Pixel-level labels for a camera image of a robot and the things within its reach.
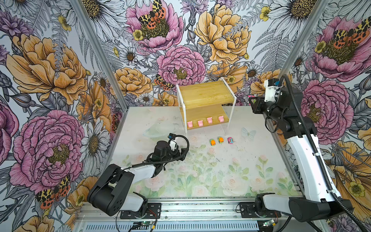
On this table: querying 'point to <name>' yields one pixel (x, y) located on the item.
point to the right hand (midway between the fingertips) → (250, 103)
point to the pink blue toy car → (230, 140)
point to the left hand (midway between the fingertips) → (181, 150)
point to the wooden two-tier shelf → (205, 103)
